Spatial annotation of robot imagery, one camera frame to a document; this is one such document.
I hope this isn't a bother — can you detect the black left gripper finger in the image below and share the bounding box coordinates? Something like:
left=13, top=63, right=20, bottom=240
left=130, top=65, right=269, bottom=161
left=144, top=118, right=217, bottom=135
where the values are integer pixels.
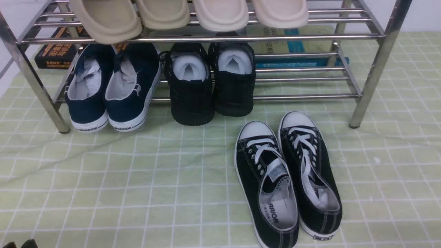
left=21, top=239, right=39, bottom=248

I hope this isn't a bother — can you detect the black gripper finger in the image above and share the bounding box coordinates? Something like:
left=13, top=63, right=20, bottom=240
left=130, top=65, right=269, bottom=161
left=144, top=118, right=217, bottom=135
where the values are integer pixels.
left=3, top=242, right=17, bottom=248

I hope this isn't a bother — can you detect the navy slip-on shoe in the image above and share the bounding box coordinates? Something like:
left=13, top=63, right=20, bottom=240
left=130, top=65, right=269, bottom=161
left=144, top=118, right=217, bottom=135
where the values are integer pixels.
left=64, top=44, right=116, bottom=133
left=104, top=43, right=162, bottom=132

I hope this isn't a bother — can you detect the stainless steel shoe rack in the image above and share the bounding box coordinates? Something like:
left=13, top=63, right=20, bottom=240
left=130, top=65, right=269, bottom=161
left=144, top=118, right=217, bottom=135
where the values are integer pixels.
left=1, top=0, right=411, bottom=134

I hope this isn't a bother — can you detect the green checkered tablecloth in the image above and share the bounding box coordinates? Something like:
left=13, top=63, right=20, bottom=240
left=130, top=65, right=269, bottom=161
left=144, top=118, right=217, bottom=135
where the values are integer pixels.
left=0, top=33, right=440, bottom=248

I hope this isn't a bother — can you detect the black orange book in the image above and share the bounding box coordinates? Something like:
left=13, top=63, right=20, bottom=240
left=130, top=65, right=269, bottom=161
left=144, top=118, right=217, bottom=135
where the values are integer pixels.
left=34, top=27, right=128, bottom=70

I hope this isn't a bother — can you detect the beige slipper far left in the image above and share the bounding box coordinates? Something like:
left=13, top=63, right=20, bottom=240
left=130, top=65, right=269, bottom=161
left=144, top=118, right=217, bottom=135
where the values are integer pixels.
left=70, top=0, right=143, bottom=44

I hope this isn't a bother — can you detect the beige slipper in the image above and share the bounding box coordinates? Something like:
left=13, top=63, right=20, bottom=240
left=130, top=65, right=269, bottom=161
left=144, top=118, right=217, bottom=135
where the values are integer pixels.
left=135, top=0, right=190, bottom=30
left=70, top=0, right=143, bottom=44

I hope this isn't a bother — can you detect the black mesh sneaker left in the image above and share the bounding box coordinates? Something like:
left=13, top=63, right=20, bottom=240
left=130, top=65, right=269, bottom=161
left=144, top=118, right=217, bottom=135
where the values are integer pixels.
left=160, top=42, right=215, bottom=126

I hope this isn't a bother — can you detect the black mesh sneaker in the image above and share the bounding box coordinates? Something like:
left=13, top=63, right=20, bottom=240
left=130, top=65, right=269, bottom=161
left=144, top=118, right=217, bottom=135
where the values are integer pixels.
left=160, top=42, right=215, bottom=126
left=208, top=41, right=256, bottom=117

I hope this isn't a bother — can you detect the black canvas lace-up left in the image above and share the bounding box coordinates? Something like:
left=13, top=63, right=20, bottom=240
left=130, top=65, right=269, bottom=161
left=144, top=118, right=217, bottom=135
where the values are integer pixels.
left=235, top=121, right=299, bottom=248

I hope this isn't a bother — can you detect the black canvas lace-up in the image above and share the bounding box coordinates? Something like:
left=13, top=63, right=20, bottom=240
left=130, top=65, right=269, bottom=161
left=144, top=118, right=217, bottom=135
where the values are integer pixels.
left=235, top=121, right=299, bottom=248
left=277, top=111, right=343, bottom=241

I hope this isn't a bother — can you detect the black mesh sneaker right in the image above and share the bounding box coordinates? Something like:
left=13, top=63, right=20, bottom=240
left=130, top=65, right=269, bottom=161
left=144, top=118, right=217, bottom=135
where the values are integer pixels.
left=208, top=41, right=256, bottom=117

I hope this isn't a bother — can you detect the black canvas lace-up right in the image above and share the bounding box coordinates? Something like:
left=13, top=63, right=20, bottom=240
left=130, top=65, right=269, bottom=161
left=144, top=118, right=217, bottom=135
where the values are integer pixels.
left=277, top=111, right=343, bottom=241

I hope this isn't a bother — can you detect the cream slipper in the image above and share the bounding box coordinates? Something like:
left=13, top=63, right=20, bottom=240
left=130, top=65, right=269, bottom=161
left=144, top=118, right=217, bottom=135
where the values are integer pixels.
left=252, top=0, right=309, bottom=29
left=192, top=0, right=249, bottom=32

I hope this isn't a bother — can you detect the tan blue book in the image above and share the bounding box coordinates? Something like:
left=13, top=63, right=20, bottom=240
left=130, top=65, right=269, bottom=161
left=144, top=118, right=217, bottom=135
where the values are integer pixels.
left=240, top=24, right=334, bottom=69

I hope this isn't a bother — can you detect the cream slipper far right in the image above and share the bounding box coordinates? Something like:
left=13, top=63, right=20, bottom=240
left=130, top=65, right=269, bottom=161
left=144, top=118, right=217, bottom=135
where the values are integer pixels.
left=252, top=0, right=309, bottom=29

